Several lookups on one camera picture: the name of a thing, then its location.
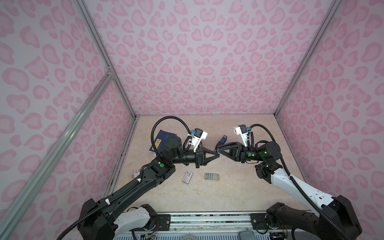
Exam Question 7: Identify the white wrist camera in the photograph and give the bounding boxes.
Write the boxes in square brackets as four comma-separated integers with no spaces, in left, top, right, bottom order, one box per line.
[234,125,251,147]
[191,128,208,153]

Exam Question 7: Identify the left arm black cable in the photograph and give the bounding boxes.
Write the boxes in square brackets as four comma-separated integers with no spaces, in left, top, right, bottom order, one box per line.
[55,115,193,240]

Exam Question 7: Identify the blue long stapler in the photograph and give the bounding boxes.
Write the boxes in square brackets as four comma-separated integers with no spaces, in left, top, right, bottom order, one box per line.
[217,135,228,147]

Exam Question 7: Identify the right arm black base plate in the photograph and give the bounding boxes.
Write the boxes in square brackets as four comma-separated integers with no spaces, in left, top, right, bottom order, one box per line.
[250,213,277,233]

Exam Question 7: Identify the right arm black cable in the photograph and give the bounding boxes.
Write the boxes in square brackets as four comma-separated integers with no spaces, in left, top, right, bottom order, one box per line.
[248,123,352,240]

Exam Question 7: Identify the dark blue booklet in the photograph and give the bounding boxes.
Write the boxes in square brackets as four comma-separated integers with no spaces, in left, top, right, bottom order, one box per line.
[155,130,176,153]

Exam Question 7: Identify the small red white staple box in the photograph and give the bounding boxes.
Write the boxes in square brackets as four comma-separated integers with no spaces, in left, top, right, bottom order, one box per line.
[133,169,141,178]

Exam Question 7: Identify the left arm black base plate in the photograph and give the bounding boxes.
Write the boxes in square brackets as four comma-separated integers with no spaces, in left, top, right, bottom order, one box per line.
[141,214,171,232]

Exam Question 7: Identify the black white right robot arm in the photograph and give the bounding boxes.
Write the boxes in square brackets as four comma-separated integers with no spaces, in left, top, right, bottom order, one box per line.
[218,141,363,240]

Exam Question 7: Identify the staple tray with staples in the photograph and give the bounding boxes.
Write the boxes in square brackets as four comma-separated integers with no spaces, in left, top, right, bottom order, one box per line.
[205,173,220,181]

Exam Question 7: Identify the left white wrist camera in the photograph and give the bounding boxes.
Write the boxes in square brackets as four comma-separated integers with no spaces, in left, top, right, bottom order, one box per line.
[191,128,208,153]

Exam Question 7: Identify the grey cloth pad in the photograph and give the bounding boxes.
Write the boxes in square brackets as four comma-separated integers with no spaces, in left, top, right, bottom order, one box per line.
[239,231,256,240]

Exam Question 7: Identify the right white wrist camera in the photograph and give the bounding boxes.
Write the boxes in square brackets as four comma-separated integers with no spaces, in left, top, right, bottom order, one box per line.
[234,125,251,147]

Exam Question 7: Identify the aluminium front rail frame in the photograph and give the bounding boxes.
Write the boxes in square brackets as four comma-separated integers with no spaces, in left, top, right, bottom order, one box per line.
[79,209,346,240]

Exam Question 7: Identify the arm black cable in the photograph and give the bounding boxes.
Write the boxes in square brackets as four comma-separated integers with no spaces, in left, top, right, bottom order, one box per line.
[248,123,352,240]
[55,115,193,240]

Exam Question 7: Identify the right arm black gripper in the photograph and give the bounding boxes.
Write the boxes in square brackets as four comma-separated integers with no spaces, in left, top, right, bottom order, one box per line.
[219,143,267,166]

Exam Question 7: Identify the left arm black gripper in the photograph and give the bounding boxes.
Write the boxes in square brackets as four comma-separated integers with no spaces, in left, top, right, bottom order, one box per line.
[171,145,219,169]

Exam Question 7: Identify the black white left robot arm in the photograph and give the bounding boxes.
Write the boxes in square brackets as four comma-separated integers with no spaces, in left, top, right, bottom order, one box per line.
[76,135,220,240]

